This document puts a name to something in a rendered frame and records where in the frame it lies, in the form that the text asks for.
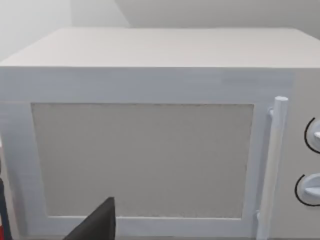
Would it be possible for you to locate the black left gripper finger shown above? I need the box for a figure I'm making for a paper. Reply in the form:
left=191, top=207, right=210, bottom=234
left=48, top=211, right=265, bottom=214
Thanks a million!
left=62, top=196, right=117, bottom=240

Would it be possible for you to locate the pale blue microwave door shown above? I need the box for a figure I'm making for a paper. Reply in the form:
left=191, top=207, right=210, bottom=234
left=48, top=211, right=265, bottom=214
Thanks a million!
left=0, top=67, right=296, bottom=238

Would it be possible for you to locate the dark red and black object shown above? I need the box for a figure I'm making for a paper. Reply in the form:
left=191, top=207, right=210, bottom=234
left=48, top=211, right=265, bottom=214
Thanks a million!
left=0, top=139, right=12, bottom=240

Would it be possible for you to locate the pale microwave oven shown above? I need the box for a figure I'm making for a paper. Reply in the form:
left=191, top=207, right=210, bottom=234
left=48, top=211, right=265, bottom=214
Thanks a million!
left=0, top=27, right=320, bottom=240

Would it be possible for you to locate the white microwave knob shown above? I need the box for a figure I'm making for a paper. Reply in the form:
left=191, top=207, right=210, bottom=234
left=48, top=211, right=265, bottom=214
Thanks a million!
left=303, top=116, right=320, bottom=154
left=294, top=173, right=320, bottom=207

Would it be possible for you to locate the pale microwave door handle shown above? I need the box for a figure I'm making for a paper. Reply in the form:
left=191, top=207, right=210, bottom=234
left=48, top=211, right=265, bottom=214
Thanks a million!
left=255, top=96, right=289, bottom=240

